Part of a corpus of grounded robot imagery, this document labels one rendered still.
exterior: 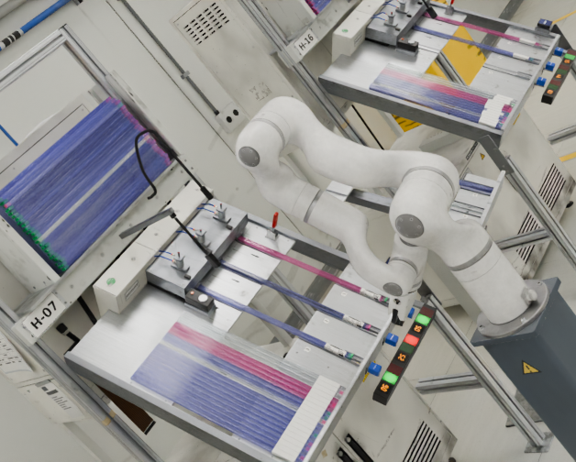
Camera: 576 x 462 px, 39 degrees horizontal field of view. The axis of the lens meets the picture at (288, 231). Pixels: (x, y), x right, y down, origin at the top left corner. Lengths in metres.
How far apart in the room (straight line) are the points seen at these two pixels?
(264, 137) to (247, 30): 1.38
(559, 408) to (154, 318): 1.08
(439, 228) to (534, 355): 0.40
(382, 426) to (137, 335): 0.86
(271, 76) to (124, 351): 1.40
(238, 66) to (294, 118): 1.40
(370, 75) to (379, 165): 1.32
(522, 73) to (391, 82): 0.50
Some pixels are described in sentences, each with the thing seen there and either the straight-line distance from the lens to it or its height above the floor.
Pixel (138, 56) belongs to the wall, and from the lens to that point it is 4.54.
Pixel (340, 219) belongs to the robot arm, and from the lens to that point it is 1.96.
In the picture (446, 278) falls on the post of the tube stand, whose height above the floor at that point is 0.57.
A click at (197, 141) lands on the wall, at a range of 4.53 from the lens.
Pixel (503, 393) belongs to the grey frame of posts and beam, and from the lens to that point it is 2.65.
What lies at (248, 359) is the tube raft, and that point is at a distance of 2.21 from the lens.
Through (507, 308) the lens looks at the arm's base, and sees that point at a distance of 1.95.
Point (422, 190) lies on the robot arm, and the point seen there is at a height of 1.10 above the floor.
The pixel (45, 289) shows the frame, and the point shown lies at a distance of 2.29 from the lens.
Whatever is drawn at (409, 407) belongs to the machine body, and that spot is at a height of 0.30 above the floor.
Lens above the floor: 1.70
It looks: 16 degrees down
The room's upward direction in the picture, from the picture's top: 40 degrees counter-clockwise
